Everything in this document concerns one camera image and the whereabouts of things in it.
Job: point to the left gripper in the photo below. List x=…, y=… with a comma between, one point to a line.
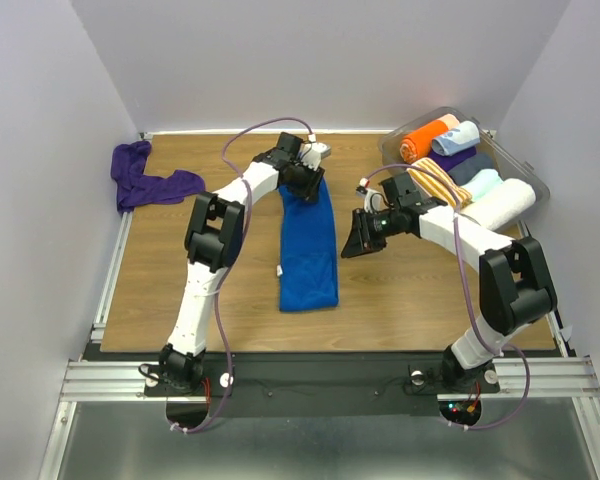
x=309, y=190

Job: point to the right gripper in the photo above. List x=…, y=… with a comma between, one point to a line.
x=361, y=240

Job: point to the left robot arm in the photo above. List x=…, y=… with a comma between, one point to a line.
x=213, y=241

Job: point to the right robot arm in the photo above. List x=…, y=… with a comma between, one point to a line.
x=515, y=285

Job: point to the orange striped rolled towel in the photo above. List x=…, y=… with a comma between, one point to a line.
x=433, y=181

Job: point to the purple rolled towel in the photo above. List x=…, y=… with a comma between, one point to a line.
x=449, y=162

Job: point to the clear plastic bin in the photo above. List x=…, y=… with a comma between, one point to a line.
x=508, y=167

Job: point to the dark grey rolled towel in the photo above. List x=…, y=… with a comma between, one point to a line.
x=465, y=171

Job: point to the pale teal rolled towel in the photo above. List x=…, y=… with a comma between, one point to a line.
x=482, y=183

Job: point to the light blue patterned rolled towel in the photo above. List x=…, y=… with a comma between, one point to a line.
x=462, y=137

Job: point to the white rolled towel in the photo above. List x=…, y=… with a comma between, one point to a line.
x=502, y=204

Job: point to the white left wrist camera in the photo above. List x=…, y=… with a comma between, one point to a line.
x=313, y=152

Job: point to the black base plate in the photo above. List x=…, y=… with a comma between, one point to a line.
x=300, y=384

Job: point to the aluminium frame rail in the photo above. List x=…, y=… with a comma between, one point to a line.
x=550, y=378

